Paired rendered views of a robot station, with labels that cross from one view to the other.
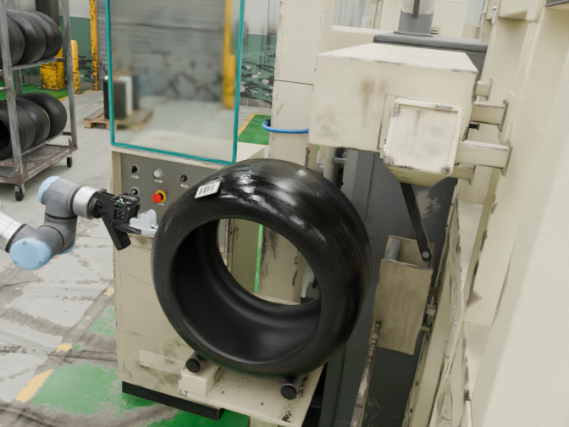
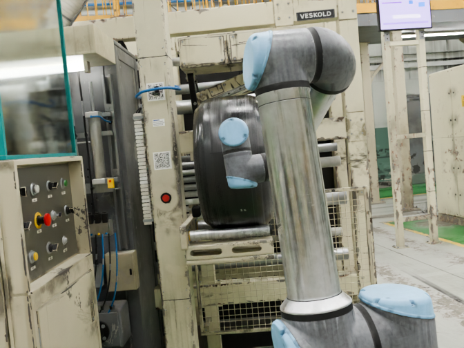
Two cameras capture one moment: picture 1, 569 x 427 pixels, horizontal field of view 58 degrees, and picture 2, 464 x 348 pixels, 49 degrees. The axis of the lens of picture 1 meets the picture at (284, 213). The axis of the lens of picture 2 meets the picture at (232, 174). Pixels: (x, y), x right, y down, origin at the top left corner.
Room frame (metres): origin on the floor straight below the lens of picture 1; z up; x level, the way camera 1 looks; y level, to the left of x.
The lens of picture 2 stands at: (1.73, 2.20, 1.25)
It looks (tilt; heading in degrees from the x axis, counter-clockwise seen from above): 3 degrees down; 258
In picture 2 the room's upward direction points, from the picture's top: 5 degrees counter-clockwise
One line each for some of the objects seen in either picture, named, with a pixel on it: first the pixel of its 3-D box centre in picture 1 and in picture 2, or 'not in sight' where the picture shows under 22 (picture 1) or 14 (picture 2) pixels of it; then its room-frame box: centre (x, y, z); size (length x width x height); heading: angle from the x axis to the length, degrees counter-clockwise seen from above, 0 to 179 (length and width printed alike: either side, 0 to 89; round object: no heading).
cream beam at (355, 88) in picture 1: (400, 89); (244, 52); (1.09, -0.22, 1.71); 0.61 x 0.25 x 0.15; 165
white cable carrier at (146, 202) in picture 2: not in sight; (144, 168); (1.63, 0.00, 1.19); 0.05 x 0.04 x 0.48; 75
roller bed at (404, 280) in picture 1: (400, 293); (188, 190); (1.41, -0.39, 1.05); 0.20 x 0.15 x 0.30; 165
